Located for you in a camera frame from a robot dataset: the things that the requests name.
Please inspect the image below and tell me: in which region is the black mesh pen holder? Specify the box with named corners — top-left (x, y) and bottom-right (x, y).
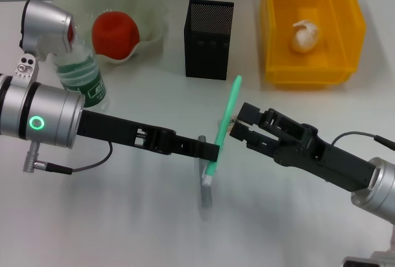
top-left (183, 0), bottom-right (235, 81)

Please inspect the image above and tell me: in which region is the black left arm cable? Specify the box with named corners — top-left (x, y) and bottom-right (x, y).
top-left (33, 142), bottom-right (114, 175)

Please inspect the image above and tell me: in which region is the silver plug on left gripper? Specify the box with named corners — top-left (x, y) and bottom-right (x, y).
top-left (23, 142), bottom-right (41, 174)

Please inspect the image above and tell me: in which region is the orange fruit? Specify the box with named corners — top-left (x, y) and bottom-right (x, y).
top-left (91, 12), bottom-right (140, 61)

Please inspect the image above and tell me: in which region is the pale green glass fruit plate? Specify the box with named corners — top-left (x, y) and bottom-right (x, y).
top-left (52, 0), bottom-right (169, 67)

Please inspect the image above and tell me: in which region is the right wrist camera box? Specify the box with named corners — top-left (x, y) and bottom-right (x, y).
top-left (342, 256), bottom-right (383, 267)

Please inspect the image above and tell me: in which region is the yellow plastic bin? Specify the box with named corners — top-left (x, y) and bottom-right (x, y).
top-left (260, 0), bottom-right (368, 91)

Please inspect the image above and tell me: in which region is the beige eraser with barcode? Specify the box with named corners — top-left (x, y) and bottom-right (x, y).
top-left (227, 118), bottom-right (244, 135)

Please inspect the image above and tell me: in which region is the silver plug with cable loop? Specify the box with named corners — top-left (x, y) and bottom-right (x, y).
top-left (331, 131), bottom-right (395, 152)

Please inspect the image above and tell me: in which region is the clear green-label water bottle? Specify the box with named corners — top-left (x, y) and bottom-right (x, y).
top-left (51, 37), bottom-right (107, 109)

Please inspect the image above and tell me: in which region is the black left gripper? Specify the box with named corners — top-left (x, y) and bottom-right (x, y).
top-left (77, 109), bottom-right (220, 162)

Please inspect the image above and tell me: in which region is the white garlic bulb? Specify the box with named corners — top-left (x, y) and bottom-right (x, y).
top-left (289, 18), bottom-right (320, 54)

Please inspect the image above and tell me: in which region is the green pen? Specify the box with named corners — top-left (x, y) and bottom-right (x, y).
top-left (200, 75), bottom-right (244, 187)

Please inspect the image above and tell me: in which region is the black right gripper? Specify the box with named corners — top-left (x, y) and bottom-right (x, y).
top-left (230, 102), bottom-right (376, 193)

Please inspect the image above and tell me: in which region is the grey pen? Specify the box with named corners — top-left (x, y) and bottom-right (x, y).
top-left (196, 135), bottom-right (214, 220)

